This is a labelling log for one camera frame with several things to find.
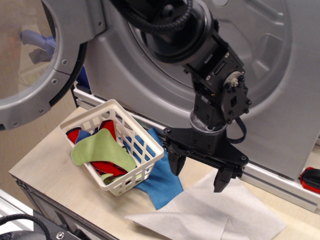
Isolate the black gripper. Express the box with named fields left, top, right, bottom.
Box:
left=163, top=127, right=249, bottom=193

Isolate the light green cloth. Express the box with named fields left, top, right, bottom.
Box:
left=71, top=129, right=137, bottom=172

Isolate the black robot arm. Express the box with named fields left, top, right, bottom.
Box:
left=112, top=0, right=252, bottom=193

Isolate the white plastic laundry basket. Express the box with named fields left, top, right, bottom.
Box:
left=60, top=100, right=164, bottom=196

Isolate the grey laundry machine body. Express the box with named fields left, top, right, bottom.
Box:
left=84, top=0, right=320, bottom=179

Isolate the grey round machine door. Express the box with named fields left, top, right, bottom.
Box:
left=0, top=0, right=106, bottom=131

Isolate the blue cloth under basket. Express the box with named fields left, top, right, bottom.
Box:
left=119, top=127, right=185, bottom=211

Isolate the light grey cloth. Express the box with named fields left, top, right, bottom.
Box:
left=126, top=170, right=286, bottom=240

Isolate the red cloth with black lines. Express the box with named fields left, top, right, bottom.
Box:
left=65, top=120, right=128, bottom=176

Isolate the pale green cloth in basket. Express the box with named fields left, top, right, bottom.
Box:
left=98, top=172, right=142, bottom=186

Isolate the red and black tool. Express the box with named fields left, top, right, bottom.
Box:
left=299, top=167, right=320, bottom=194

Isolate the small blue cloth in basket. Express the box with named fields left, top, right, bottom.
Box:
left=75, top=130, right=91, bottom=144

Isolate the blue object behind door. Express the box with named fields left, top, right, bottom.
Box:
left=20, top=29, right=56, bottom=57

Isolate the aluminium frame rail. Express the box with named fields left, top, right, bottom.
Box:
left=70, top=87, right=320, bottom=212

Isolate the black metal base plate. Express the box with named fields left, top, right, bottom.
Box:
left=0, top=209, right=83, bottom=240

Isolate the black braided cable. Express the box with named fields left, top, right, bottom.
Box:
left=0, top=213, right=52, bottom=240

